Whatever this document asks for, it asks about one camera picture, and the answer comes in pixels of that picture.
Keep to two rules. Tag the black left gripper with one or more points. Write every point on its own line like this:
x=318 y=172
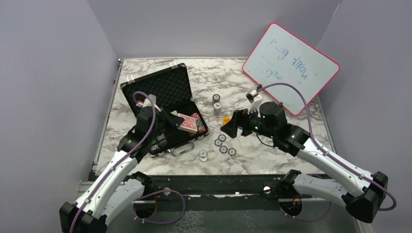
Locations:
x=173 y=120

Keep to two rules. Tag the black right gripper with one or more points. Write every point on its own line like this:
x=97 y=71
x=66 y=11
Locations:
x=231 y=127

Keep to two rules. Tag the red playing card deck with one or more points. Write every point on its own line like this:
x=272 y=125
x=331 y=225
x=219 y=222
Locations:
x=189 y=124

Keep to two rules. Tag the red white 500 chip stack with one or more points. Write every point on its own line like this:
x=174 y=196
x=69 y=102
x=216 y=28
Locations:
x=217 y=107

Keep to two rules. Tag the brown 100 chip stack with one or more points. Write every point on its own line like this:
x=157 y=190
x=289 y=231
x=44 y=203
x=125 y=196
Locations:
x=215 y=98

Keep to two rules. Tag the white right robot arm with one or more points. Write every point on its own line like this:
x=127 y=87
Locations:
x=359 y=191

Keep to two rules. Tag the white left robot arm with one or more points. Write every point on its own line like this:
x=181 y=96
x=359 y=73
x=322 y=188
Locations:
x=109 y=180

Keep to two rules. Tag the black poker set case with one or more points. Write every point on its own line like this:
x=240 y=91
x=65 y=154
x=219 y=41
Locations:
x=173 y=94

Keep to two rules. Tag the orange big blind button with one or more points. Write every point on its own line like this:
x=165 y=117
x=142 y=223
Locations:
x=226 y=120

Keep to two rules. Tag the blue 10 chip upper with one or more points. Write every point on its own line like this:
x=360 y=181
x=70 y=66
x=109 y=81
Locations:
x=222 y=137

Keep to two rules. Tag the blue 10 chip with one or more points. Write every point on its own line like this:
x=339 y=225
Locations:
x=223 y=149
x=222 y=137
x=218 y=143
x=232 y=152

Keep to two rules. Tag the blue 10 chip right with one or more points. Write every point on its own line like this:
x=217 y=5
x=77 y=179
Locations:
x=232 y=152

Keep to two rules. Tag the blue 10 chip left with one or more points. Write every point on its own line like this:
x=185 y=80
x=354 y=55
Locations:
x=218 y=143

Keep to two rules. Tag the blue 10 chip lower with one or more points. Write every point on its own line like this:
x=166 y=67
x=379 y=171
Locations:
x=223 y=149

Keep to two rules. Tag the red green chip row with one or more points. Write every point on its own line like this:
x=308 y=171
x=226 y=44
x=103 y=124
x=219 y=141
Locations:
x=200 y=125

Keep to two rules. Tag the pink framed whiteboard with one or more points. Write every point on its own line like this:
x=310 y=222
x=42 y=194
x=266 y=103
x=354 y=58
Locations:
x=298 y=69

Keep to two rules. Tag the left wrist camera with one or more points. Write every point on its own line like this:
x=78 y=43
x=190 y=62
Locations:
x=150 y=101

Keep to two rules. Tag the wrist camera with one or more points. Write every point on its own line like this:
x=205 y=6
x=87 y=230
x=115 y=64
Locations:
x=150 y=101
x=255 y=99

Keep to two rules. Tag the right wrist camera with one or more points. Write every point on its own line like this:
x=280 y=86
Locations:
x=255 y=99

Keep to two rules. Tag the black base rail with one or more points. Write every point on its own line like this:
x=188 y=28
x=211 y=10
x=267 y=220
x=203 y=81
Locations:
x=200 y=193

